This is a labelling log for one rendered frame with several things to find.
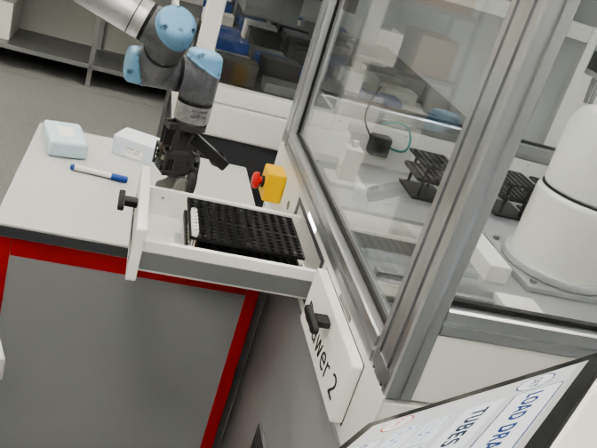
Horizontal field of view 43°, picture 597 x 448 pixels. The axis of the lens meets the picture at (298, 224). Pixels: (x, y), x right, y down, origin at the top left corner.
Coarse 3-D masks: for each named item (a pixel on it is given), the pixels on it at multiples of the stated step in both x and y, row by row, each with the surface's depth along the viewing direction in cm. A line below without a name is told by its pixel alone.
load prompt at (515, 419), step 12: (552, 384) 70; (516, 396) 71; (528, 396) 69; (540, 396) 67; (552, 396) 66; (504, 408) 69; (516, 408) 67; (528, 408) 66; (540, 408) 64; (504, 420) 65; (516, 420) 64; (528, 420) 62; (492, 432) 63; (504, 432) 62; (516, 432) 60; (480, 444) 62; (492, 444) 60; (504, 444) 59
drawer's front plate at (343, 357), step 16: (320, 272) 132; (320, 288) 130; (320, 304) 128; (336, 304) 123; (304, 320) 135; (336, 320) 118; (320, 336) 125; (336, 336) 117; (352, 336) 115; (320, 352) 123; (336, 352) 116; (352, 352) 111; (336, 368) 114; (352, 368) 108; (320, 384) 120; (336, 384) 113; (352, 384) 110; (336, 400) 112; (336, 416) 112
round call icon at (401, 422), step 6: (414, 414) 84; (390, 420) 86; (396, 420) 85; (402, 420) 83; (408, 420) 82; (384, 426) 85; (390, 426) 83; (396, 426) 82; (402, 426) 81; (378, 432) 83; (384, 432) 82
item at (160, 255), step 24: (168, 192) 154; (168, 216) 156; (288, 216) 160; (168, 240) 147; (312, 240) 152; (144, 264) 133; (168, 264) 134; (192, 264) 134; (216, 264) 135; (240, 264) 136; (264, 264) 137; (288, 264) 139; (312, 264) 149; (264, 288) 139; (288, 288) 140
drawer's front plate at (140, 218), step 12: (144, 168) 151; (144, 180) 146; (144, 192) 141; (144, 204) 136; (144, 216) 132; (132, 228) 140; (144, 228) 128; (132, 240) 132; (144, 240) 129; (132, 252) 130; (132, 264) 131; (132, 276) 132
